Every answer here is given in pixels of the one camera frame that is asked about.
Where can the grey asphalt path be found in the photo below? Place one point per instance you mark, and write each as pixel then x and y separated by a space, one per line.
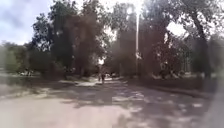
pixel 100 106

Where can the pale lamp pole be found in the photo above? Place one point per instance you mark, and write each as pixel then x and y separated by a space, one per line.
pixel 137 40

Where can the shaded grass verge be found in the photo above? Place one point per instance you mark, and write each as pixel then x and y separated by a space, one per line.
pixel 180 85

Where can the person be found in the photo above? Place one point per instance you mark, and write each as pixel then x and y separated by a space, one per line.
pixel 103 77

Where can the dry grass verge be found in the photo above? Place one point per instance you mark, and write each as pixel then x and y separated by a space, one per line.
pixel 20 87

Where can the row of trees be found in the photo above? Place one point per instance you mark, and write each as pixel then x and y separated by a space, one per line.
pixel 76 40

